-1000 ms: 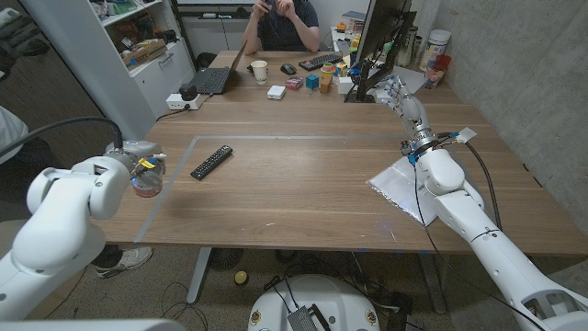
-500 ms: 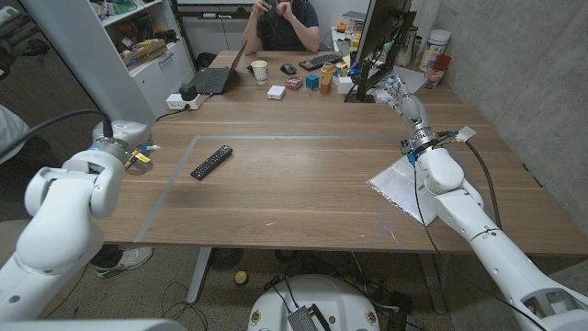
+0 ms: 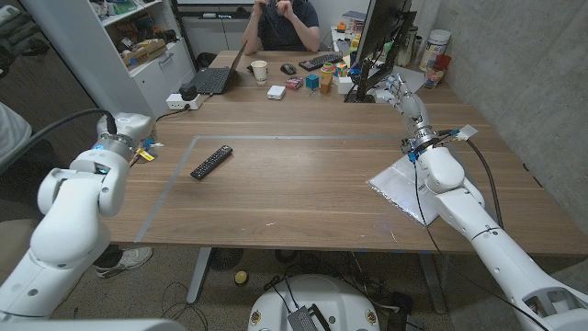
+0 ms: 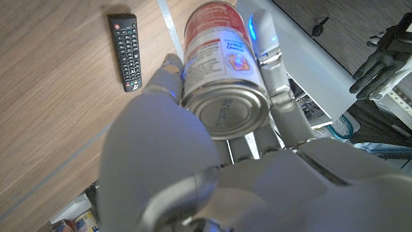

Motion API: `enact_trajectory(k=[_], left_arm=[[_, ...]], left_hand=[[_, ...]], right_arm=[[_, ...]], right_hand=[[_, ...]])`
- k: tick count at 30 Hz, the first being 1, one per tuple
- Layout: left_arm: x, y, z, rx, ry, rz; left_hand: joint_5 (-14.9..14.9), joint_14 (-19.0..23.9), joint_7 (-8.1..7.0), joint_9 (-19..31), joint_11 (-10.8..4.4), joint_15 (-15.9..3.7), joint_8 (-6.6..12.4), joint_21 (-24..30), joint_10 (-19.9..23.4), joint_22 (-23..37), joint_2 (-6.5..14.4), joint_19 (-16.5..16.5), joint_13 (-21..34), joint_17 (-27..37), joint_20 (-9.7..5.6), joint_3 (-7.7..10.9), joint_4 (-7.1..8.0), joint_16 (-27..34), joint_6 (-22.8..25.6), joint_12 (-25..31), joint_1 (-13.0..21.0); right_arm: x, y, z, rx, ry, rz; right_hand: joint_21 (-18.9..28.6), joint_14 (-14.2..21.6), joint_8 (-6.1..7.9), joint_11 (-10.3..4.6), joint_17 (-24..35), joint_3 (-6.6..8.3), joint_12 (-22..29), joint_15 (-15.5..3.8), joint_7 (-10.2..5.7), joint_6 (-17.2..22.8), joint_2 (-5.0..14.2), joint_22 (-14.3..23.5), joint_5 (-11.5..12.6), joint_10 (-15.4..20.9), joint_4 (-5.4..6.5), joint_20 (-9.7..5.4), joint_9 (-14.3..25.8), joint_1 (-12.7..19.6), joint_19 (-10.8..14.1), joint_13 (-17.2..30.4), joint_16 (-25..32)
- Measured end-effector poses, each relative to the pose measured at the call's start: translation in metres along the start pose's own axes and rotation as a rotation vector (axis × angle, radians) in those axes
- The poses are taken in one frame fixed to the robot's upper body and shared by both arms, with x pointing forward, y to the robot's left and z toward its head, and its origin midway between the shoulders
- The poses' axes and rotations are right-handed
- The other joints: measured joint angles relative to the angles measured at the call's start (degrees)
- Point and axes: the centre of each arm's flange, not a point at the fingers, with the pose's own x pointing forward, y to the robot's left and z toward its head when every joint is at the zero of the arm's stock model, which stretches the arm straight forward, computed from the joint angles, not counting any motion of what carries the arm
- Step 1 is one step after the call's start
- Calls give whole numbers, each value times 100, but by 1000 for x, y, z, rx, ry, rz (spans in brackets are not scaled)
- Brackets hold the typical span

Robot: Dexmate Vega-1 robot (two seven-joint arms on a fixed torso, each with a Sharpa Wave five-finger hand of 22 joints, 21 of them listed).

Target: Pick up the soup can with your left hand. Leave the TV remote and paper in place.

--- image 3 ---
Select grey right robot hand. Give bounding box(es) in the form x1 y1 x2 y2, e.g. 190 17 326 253
379 73 435 140

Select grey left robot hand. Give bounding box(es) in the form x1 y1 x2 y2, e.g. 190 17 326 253
130 132 160 165

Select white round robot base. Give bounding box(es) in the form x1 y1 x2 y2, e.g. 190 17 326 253
247 274 381 331

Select black TV remote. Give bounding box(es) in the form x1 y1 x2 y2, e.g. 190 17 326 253
189 144 234 181

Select white loose paper sheet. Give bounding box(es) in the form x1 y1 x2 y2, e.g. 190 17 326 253
367 65 426 97

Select white power strip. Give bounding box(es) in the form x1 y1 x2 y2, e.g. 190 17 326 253
165 93 205 111

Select white cylindrical canister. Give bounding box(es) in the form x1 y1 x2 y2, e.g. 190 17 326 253
418 29 452 73

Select white square container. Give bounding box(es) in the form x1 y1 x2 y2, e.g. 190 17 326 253
336 75 356 96

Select black computer monitor with stand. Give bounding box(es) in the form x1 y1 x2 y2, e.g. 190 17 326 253
344 0 418 104

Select white shelf cabinet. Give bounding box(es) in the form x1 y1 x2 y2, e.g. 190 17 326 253
20 0 197 143

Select black laptop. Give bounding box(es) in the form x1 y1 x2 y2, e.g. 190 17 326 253
187 40 249 96

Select black keyboard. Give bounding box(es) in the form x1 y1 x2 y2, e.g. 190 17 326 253
298 52 345 73

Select standing person with white shoe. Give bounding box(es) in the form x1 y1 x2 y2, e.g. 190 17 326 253
0 101 154 280

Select dark wooden door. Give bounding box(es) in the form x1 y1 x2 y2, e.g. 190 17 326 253
0 0 130 185

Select black bag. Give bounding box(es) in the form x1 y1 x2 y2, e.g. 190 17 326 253
195 51 217 73

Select black round floor fan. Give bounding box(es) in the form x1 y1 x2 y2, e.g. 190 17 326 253
209 247 245 271

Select grey metal table leg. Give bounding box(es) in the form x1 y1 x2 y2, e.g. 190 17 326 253
186 247 213 305
418 252 448 315

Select white paper cup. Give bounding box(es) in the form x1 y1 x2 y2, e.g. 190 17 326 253
250 60 269 86

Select seated person in dark shirt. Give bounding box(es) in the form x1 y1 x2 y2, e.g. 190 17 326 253
242 0 322 54

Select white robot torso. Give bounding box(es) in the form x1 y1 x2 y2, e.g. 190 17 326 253
0 318 187 331

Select dark motion capture glove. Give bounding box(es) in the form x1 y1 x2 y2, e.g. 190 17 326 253
0 5 51 70

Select grey finned module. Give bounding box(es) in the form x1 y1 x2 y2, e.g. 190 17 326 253
287 304 332 331

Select white cable tag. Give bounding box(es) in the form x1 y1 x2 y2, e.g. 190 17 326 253
456 124 480 142

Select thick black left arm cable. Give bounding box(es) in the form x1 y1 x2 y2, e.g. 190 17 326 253
0 108 119 174

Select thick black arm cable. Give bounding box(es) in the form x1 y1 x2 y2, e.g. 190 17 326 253
435 130 505 230
0 108 119 174

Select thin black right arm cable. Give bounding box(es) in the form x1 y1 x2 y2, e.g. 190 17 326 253
412 154 552 331

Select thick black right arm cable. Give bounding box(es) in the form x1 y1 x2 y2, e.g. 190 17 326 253
435 130 505 230

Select black floor cable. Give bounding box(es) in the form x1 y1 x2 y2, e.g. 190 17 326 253
160 280 210 331

